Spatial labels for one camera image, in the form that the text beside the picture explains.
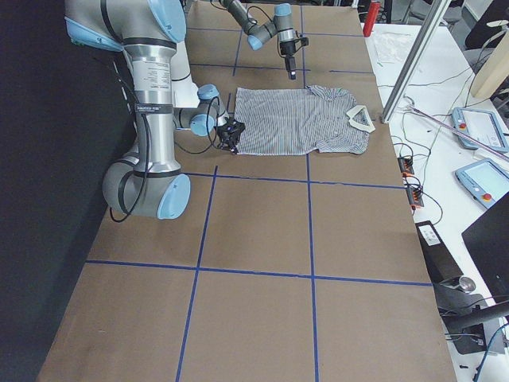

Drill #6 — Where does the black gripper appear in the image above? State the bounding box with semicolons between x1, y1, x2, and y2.
278;39;297;80
217;119;243;154

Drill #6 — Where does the navy white striped polo shirt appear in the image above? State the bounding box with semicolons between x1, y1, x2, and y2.
235;85;375;156

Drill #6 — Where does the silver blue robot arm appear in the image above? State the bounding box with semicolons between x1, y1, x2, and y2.
210;1;301;80
65;1;239;220

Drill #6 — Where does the red cylinder tube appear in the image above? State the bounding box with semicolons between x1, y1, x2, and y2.
363;0;380;37

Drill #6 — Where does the clear plastic bag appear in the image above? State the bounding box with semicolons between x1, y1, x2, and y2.
372;32;414;64

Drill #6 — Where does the far blue teach pendant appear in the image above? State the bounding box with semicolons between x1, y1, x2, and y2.
452;107;508;154

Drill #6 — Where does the blue teach pendant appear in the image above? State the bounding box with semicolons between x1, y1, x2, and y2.
452;107;508;154
455;158;509;209

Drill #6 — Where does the beige wooden board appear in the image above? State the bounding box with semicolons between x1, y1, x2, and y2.
471;20;508;98

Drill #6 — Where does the near blue teach pendant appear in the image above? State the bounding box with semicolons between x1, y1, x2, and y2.
455;158;509;209

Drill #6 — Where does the black box with label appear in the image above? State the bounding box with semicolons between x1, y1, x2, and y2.
415;220;463;283

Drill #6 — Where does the black monitor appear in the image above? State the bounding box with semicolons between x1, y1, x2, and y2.
461;199;508;302

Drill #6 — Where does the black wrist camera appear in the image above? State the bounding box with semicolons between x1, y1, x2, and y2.
224;120;246;139
294;36;309;50

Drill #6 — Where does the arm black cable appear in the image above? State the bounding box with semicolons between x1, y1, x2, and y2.
109;95;223;224

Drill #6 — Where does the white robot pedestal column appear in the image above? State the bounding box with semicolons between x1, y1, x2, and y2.
171;41;200;108

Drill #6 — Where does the aluminium frame post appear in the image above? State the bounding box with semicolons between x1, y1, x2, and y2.
381;0;451;123

